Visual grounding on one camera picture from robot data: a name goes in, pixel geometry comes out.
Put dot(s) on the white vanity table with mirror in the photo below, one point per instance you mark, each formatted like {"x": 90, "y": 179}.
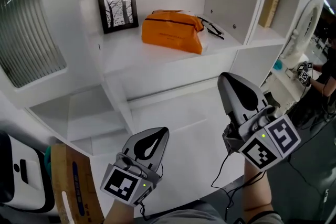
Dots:
{"x": 299, "y": 42}

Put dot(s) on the person's grey shirt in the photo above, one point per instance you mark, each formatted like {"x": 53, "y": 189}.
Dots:
{"x": 183, "y": 213}

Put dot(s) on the person's right forearm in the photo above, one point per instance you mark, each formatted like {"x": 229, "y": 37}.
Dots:
{"x": 257, "y": 191}

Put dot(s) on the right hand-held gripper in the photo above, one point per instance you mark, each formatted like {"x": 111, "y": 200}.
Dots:
{"x": 262, "y": 147}

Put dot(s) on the tan book on shelf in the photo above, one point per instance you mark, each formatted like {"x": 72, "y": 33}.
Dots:
{"x": 271, "y": 4}

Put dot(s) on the brown cardboard box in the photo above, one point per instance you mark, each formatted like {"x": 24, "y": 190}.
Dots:
{"x": 78, "y": 191}

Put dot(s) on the person's left forearm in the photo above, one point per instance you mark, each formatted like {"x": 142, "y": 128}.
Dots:
{"x": 119, "y": 213}

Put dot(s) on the black eyeglasses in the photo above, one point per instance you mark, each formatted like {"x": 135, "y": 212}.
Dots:
{"x": 212, "y": 30}

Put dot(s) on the teal plastic object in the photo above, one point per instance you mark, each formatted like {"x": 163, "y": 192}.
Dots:
{"x": 47, "y": 160}

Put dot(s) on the small teal round object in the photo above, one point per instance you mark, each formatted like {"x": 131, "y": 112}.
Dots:
{"x": 278, "y": 65}

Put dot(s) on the black picture frame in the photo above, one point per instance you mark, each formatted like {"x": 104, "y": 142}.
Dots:
{"x": 118, "y": 8}

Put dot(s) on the ribbed glass cabinet door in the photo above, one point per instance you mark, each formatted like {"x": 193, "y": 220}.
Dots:
{"x": 26, "y": 34}

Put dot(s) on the orange plastic bag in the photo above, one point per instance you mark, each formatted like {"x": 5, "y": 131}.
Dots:
{"x": 170, "y": 34}

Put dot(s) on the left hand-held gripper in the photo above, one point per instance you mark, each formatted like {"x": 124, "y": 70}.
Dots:
{"x": 119, "y": 186}

